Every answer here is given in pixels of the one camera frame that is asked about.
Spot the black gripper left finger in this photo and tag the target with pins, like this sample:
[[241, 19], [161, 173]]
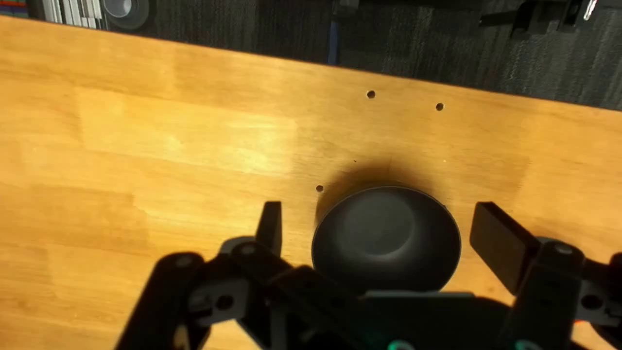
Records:
[[270, 225]]

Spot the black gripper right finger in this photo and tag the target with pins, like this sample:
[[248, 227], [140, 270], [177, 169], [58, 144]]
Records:
[[501, 241]]

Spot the black bowl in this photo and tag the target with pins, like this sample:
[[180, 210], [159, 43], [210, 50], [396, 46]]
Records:
[[387, 235]]

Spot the grey round object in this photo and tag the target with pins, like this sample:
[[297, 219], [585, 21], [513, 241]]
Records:
[[126, 11]]

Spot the white slatted object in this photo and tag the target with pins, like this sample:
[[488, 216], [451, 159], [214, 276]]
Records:
[[72, 9]]

